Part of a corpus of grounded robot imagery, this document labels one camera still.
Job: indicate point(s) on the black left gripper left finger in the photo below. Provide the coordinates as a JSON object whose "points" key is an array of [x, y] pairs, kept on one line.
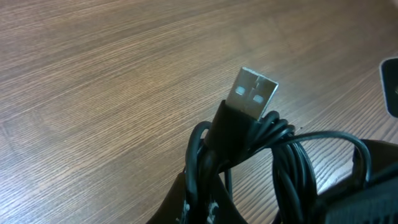
{"points": [[175, 209]]}

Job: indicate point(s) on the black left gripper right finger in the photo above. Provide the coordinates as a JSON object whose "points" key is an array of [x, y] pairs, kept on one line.
{"points": [[377, 203]]}

